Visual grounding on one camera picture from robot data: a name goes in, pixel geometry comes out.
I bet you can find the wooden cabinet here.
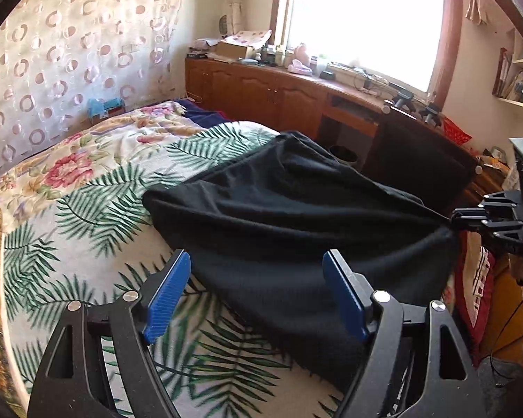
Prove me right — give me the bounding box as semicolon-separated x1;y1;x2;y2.
185;54;523;366

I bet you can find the small blue box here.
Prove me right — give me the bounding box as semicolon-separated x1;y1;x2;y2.
87;97;126;125

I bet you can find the navy bedsheet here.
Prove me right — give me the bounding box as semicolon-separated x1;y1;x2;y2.
176;99;222;128

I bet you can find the cardboard box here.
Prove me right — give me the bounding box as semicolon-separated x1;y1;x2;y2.
217;40;256;59

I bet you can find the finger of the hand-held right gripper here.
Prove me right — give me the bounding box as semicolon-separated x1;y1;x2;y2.
451;208;523;245
477;191;521;210

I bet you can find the palm leaf print blanket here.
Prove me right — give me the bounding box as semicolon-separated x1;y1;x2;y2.
2;121;345;418

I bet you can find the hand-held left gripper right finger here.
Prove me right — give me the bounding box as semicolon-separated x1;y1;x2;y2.
323;250;491;418

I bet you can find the window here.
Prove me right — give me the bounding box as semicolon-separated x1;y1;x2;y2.
272;0;463;96

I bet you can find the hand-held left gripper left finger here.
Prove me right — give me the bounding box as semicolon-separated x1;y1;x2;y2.
26;249;191;418

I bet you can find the white wall bookshelf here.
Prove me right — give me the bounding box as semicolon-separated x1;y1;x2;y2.
497;30;523;107

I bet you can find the red patterned cloth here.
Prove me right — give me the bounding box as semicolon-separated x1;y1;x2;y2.
455;244;498;353

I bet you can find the black t-shirt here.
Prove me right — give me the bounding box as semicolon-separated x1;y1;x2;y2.
142;131;463;395

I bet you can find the waste bin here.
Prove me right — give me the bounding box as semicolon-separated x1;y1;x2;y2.
329;145;358;167

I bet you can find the floral blanket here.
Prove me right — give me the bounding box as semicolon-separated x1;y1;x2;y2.
0;100;210;236

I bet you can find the ring pattern curtain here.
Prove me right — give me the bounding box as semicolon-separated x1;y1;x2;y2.
0;0;184;188

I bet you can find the black cable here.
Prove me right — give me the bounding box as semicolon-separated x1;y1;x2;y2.
490;285;523;366

